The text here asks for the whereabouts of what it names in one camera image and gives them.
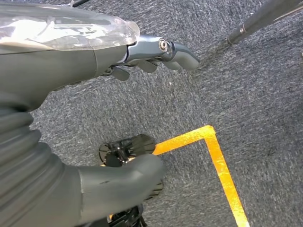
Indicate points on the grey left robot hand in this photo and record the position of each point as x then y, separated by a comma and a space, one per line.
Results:
59, 62

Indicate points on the yellow floor tape square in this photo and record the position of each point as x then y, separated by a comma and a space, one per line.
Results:
220, 163

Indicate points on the pale grey table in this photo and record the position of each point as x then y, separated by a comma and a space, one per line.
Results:
260, 18

